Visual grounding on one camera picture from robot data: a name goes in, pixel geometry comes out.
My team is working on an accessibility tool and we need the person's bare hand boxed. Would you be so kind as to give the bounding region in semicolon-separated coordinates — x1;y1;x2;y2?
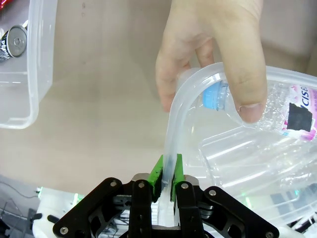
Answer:
155;0;268;123

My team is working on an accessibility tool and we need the crushed clear plastic bottle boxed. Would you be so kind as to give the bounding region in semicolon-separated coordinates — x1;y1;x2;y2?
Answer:
202;80;317;189

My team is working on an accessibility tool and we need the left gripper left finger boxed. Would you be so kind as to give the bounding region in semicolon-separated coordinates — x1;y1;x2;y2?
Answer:
53;154;164;238

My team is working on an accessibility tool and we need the large clear plastic bin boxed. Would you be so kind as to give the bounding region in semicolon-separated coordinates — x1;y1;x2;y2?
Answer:
151;61;317;234

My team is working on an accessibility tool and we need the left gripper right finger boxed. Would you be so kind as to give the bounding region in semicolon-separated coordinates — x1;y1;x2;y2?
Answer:
170;153;280;238

